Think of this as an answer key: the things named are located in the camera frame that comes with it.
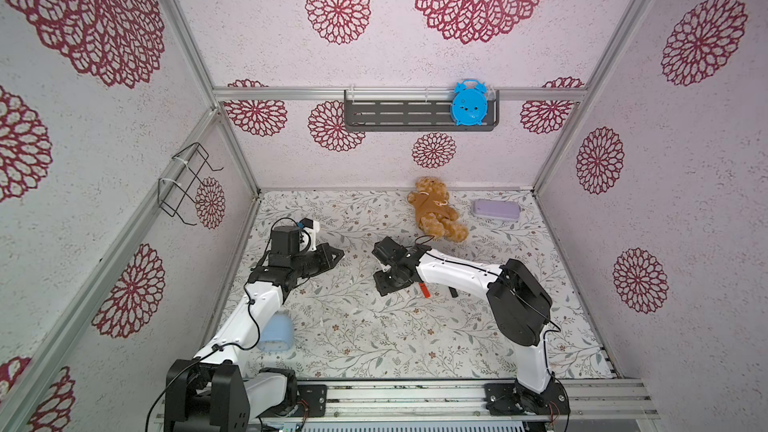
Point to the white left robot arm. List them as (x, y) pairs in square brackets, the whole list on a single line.
[(208, 392)]

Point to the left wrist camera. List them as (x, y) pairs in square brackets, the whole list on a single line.
[(309, 229)]

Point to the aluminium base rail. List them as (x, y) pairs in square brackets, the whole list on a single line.
[(472, 399)]

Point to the black wire wall basket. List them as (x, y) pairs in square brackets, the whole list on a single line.
[(172, 192)]

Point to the light blue cup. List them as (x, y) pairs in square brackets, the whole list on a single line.
[(278, 335)]

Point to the grey wall shelf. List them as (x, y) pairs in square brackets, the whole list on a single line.
[(386, 115)]

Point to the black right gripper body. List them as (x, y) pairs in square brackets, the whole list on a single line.
[(395, 263)]

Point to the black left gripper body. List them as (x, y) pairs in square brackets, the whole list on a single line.
[(310, 264)]

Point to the purple rectangular case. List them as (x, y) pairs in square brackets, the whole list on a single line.
[(496, 209)]

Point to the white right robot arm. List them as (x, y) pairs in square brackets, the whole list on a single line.
[(519, 304)]

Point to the blue alarm clock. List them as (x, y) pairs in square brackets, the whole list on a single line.
[(469, 105)]

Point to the brown teddy bear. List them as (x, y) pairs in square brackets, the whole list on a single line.
[(433, 213)]

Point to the red usb drive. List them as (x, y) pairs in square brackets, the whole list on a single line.
[(424, 289)]

